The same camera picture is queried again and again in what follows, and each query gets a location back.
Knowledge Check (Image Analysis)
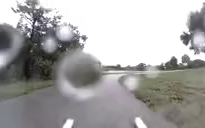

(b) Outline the grey asphalt path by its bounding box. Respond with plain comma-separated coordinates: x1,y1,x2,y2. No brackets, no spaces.
0,71,179,128

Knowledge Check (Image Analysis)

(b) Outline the robot's own part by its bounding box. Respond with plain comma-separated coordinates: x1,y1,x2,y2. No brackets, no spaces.
134,116,148,128
62,118,75,128

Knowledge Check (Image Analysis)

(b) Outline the distant row of trees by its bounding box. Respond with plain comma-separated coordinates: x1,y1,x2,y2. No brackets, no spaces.
102,53,205,72

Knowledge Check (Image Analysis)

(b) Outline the grass slope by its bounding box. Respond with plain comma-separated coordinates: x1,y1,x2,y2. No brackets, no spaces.
118,63,205,128

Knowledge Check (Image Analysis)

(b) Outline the grass verge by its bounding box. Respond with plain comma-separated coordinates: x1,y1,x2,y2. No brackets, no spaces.
0,78,58,104

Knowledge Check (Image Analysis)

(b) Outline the large tree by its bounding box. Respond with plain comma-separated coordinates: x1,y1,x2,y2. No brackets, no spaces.
179,2,205,56

